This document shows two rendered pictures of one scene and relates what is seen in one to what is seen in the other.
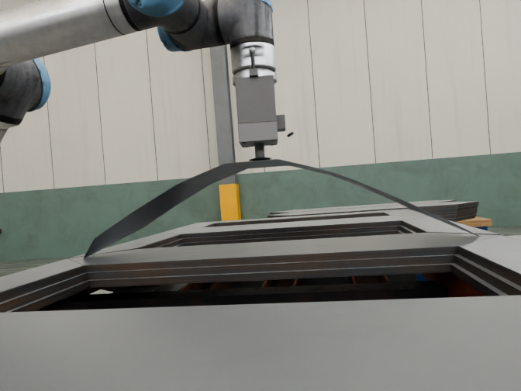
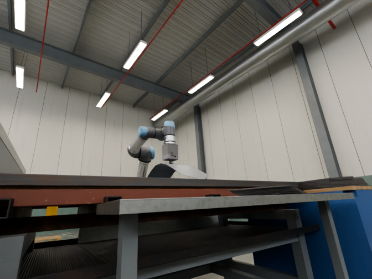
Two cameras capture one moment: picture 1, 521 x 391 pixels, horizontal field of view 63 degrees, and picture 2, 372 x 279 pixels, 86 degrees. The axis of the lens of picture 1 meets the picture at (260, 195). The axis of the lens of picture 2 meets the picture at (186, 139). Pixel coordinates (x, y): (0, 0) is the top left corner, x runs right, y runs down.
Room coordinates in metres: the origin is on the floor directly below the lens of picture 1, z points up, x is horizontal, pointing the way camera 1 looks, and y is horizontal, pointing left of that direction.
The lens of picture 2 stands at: (-0.07, -1.03, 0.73)
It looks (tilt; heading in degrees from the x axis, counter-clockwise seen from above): 19 degrees up; 47
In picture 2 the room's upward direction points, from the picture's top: 3 degrees counter-clockwise
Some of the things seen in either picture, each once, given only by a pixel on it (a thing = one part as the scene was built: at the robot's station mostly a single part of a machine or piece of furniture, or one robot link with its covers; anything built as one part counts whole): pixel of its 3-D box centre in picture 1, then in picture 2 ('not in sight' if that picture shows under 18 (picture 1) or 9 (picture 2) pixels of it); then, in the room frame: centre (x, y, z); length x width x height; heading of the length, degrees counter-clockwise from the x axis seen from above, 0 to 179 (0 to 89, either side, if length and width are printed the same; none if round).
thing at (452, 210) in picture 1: (365, 214); (300, 187); (1.68, -0.41, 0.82); 0.80 x 0.40 x 0.06; 81
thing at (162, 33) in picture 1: (190, 22); (161, 134); (0.72, 0.10, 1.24); 0.11 x 0.11 x 0.08; 78
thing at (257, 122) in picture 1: (263, 108); (170, 150); (0.71, -0.02, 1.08); 0.10 x 0.09 x 0.16; 89
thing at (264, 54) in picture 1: (253, 62); (169, 140); (0.71, -0.01, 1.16); 0.08 x 0.08 x 0.05
